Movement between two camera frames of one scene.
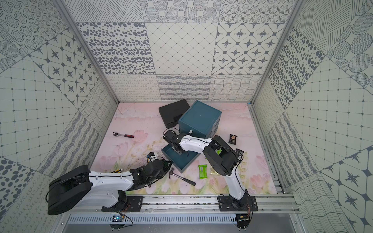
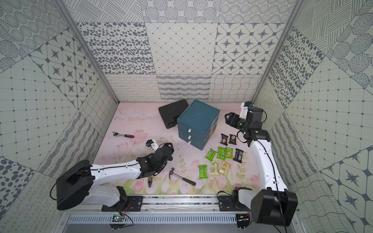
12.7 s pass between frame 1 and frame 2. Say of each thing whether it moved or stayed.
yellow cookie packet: stayed
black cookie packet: moved
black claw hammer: stayed
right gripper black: moved
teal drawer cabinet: stayed
